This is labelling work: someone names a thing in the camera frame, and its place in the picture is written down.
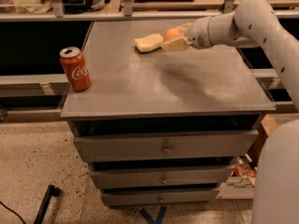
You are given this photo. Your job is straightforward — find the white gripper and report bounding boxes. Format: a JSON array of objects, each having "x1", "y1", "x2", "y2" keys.
[{"x1": 161, "y1": 17, "x2": 212, "y2": 52}]

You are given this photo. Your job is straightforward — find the orange fruit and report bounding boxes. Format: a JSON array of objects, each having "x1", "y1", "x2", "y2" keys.
[{"x1": 164, "y1": 28, "x2": 181, "y2": 41}]

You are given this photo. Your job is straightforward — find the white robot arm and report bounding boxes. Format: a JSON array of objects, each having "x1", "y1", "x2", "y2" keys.
[{"x1": 162, "y1": 0, "x2": 299, "y2": 224}]

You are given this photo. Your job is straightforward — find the yellow sponge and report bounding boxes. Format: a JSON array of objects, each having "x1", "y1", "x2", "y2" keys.
[{"x1": 134, "y1": 34, "x2": 164, "y2": 53}]

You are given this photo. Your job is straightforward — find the grey drawer cabinet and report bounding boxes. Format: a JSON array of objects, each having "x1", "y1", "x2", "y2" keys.
[{"x1": 62, "y1": 21, "x2": 274, "y2": 194}]

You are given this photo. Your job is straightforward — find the red Coca-Cola can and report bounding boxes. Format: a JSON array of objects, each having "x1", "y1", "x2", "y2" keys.
[{"x1": 60, "y1": 47, "x2": 92, "y2": 91}]

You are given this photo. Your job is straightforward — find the white stick with black tip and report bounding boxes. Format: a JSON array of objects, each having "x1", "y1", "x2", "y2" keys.
[{"x1": 245, "y1": 153, "x2": 257, "y2": 171}]

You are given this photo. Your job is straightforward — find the middle grey drawer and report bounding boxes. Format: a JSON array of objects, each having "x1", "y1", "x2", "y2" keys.
[{"x1": 91, "y1": 165, "x2": 233, "y2": 189}]

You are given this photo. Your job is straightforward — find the grey drawer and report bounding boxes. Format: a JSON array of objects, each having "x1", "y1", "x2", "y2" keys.
[
  {"x1": 74, "y1": 130, "x2": 258, "y2": 162},
  {"x1": 101, "y1": 189, "x2": 219, "y2": 207},
  {"x1": 91, "y1": 165, "x2": 233, "y2": 189}
]

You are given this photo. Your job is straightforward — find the top grey drawer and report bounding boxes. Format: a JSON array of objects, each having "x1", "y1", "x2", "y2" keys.
[{"x1": 74, "y1": 130, "x2": 258, "y2": 162}]

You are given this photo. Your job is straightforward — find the red snack packet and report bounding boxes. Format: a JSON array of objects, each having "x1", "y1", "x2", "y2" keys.
[{"x1": 234, "y1": 157, "x2": 256, "y2": 177}]

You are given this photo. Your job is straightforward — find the cardboard box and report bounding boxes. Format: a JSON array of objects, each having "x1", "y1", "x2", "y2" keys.
[{"x1": 217, "y1": 115, "x2": 278, "y2": 199}]

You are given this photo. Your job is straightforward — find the bottom grey drawer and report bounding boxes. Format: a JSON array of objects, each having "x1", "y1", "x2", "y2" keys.
[{"x1": 101, "y1": 189, "x2": 219, "y2": 207}]

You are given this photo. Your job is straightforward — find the black tool on floor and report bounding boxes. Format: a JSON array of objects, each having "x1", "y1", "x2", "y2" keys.
[{"x1": 34, "y1": 185, "x2": 62, "y2": 224}]

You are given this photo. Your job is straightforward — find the metal railing frame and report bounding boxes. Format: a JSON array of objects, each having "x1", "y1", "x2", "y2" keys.
[{"x1": 0, "y1": 0, "x2": 299, "y2": 22}]

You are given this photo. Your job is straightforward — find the black cable on floor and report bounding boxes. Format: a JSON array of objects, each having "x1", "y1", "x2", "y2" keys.
[{"x1": 0, "y1": 200, "x2": 28, "y2": 224}]

